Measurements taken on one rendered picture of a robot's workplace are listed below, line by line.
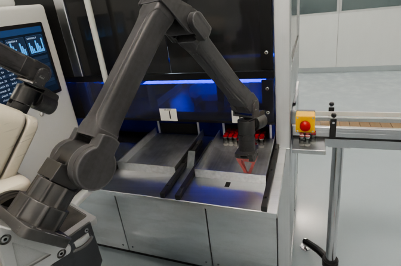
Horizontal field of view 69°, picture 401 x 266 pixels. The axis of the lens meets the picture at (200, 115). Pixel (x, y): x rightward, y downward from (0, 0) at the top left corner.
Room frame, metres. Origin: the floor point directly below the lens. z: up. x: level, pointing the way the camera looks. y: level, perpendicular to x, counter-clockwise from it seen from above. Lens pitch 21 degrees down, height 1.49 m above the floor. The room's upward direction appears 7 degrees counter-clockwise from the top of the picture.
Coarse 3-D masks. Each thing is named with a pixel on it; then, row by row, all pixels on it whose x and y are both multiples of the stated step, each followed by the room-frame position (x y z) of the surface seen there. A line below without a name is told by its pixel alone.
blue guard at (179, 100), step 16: (192, 80) 1.20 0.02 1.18; (208, 80) 1.17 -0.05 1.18; (240, 80) 1.12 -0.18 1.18; (256, 80) 1.10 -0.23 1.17; (272, 80) 1.07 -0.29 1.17; (80, 96) 1.43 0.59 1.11; (96, 96) 1.39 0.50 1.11; (144, 96) 1.29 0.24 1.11; (160, 96) 1.26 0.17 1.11; (176, 96) 1.23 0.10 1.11; (192, 96) 1.20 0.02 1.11; (208, 96) 1.17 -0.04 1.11; (224, 96) 1.15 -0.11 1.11; (256, 96) 1.10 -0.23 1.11; (272, 96) 1.08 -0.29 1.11; (80, 112) 1.44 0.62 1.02; (128, 112) 1.33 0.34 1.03; (144, 112) 1.29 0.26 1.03; (192, 112) 1.20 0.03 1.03; (208, 112) 1.18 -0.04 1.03; (224, 112) 1.15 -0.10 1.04; (272, 112) 1.08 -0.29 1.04
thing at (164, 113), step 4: (160, 112) 1.26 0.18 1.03; (164, 112) 1.25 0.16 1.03; (168, 112) 1.25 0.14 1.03; (172, 112) 1.24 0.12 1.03; (176, 112) 1.23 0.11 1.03; (164, 116) 1.25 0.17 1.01; (168, 116) 1.25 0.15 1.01; (172, 116) 1.24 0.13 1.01; (176, 116) 1.23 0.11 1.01; (172, 120) 1.24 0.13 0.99; (176, 120) 1.23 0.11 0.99
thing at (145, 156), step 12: (156, 132) 1.37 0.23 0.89; (144, 144) 1.25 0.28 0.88; (156, 144) 1.24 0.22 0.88; (168, 144) 1.22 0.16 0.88; (180, 144) 1.21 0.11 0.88; (192, 144) 1.14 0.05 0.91; (132, 156) 1.15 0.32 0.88; (144, 156) 1.13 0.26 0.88; (156, 156) 1.12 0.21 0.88; (168, 156) 1.11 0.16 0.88; (180, 156) 1.09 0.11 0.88; (120, 168) 1.05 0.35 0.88; (132, 168) 1.03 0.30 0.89; (144, 168) 1.01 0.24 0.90; (156, 168) 0.99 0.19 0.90; (168, 168) 0.97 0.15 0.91
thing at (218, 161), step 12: (216, 144) 1.16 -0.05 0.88; (204, 156) 1.02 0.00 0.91; (216, 156) 1.06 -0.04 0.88; (228, 156) 1.05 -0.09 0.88; (264, 156) 1.01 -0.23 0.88; (204, 168) 0.98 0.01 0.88; (216, 168) 0.97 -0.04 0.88; (228, 168) 0.96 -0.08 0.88; (240, 168) 0.95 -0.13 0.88; (264, 168) 0.93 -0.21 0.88; (240, 180) 0.86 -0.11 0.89; (252, 180) 0.85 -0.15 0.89; (264, 180) 0.83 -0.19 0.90
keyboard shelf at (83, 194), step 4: (80, 192) 1.03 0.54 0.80; (84, 192) 1.03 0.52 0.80; (88, 192) 1.03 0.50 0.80; (76, 196) 1.01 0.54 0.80; (80, 196) 1.00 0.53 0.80; (84, 196) 1.01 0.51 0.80; (72, 200) 0.98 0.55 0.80; (76, 200) 0.98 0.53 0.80; (80, 200) 0.98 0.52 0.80; (76, 204) 0.96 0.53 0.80
